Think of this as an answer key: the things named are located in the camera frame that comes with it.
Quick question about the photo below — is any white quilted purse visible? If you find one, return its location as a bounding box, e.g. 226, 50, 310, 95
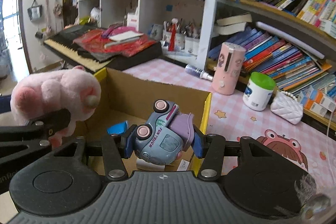
270, 91, 303, 125

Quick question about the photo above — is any large pink plush pig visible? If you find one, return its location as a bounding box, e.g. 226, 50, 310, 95
10, 66, 101, 149

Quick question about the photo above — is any grey purple toy truck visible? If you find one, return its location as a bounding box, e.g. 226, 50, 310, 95
133, 100, 195, 165

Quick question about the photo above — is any white charging cable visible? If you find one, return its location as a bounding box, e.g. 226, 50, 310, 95
325, 110, 336, 146

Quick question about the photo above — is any spray bottle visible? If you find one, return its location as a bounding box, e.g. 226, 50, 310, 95
185, 64, 213, 82

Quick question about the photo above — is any yellow cardboard box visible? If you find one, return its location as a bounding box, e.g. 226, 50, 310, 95
63, 66, 213, 177

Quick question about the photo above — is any pink humidifier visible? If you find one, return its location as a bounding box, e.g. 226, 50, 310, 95
211, 42, 246, 95

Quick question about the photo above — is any blue plastic bag item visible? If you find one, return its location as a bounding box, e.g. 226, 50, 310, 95
106, 121, 128, 135

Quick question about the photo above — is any pink checkered tablecloth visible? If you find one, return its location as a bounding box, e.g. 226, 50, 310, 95
126, 59, 335, 187

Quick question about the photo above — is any black keyboard piano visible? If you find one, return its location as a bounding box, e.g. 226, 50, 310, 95
43, 23, 162, 73

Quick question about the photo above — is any white jar green lid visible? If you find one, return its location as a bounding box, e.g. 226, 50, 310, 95
243, 72, 276, 111

